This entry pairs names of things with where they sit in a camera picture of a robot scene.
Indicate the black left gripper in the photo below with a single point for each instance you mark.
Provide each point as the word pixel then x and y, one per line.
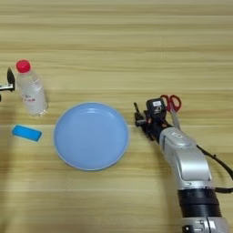
pixel 6 87

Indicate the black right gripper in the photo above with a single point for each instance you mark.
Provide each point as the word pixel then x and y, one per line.
pixel 154 126

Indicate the clear plastic bottle red cap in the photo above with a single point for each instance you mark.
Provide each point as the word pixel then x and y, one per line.
pixel 32 91

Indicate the light blue round plate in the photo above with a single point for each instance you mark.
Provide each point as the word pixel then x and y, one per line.
pixel 91 136

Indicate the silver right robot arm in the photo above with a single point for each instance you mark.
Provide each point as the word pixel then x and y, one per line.
pixel 188 164

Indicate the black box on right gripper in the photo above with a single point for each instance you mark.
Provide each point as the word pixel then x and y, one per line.
pixel 156 106

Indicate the blue rectangular eraser block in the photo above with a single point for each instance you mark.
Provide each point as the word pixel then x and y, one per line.
pixel 26 133

